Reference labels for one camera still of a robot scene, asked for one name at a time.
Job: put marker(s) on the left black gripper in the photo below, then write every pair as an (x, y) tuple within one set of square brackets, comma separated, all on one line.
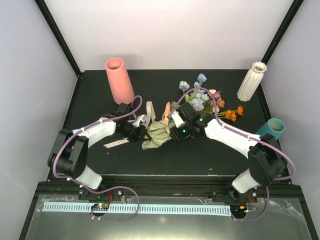
[(139, 137)]

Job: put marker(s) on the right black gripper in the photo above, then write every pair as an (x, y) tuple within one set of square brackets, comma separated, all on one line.
[(178, 137)]

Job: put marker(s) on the green and orange wrapping paper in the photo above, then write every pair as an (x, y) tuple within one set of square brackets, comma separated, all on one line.
[(159, 131)]

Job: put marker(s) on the cream printed ribbon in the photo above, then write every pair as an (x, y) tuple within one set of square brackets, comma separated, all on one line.
[(123, 126)]

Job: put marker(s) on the blue artificial flower bunch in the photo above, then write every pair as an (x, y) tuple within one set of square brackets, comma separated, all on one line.
[(197, 97)]

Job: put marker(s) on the pink artificial flower bunch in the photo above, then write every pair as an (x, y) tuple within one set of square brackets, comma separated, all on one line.
[(220, 103)]

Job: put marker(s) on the orange artificial flower bunch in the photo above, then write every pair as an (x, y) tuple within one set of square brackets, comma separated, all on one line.
[(232, 114)]

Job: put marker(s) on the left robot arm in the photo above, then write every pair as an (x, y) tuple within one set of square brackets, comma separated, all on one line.
[(69, 153)]

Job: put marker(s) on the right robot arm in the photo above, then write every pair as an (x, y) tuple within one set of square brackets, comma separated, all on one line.
[(263, 152)]

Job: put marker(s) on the pink ceramic vase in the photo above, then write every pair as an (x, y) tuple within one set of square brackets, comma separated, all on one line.
[(119, 81)]

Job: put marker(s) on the white ribbed vase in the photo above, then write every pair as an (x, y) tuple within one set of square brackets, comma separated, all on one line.
[(251, 81)]

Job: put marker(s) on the teal cylindrical vase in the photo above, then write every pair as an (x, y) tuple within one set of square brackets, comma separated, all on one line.
[(273, 126)]

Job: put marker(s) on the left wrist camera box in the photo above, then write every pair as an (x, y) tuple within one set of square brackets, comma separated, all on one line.
[(141, 120)]

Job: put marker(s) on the white slotted cable duct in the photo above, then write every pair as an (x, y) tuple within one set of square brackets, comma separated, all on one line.
[(154, 209)]

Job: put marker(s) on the left black frame post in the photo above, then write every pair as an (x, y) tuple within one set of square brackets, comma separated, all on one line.
[(48, 17)]

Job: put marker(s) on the black frame post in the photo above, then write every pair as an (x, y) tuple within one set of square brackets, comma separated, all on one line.
[(283, 27), (48, 17)]

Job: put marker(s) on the right black frame post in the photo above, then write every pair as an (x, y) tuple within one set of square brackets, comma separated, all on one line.
[(283, 27)]

